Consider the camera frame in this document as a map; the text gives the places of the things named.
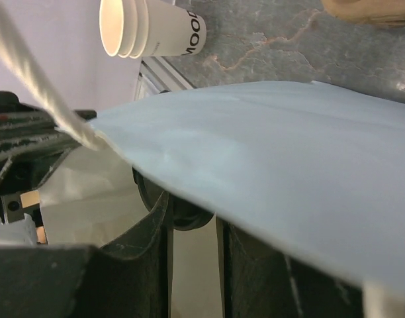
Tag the light blue paper bag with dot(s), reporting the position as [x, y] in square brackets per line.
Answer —
[312, 169]

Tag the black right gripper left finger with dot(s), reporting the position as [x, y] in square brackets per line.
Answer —
[128, 277]

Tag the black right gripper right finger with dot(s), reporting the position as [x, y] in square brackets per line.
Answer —
[258, 281]

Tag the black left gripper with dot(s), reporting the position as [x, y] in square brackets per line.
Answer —
[31, 148]

